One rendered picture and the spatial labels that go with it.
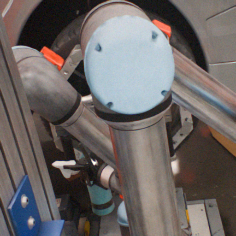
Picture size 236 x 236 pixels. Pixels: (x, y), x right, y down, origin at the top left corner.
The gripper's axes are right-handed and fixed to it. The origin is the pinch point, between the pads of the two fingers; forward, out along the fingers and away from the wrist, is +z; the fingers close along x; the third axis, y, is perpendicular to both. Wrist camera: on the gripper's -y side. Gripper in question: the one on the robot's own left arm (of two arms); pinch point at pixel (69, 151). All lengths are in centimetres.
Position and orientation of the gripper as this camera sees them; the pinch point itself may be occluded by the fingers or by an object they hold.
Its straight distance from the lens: 162.7
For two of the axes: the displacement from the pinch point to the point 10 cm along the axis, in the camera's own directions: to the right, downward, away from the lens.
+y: 1.7, 8.8, 4.5
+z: -6.7, -2.3, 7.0
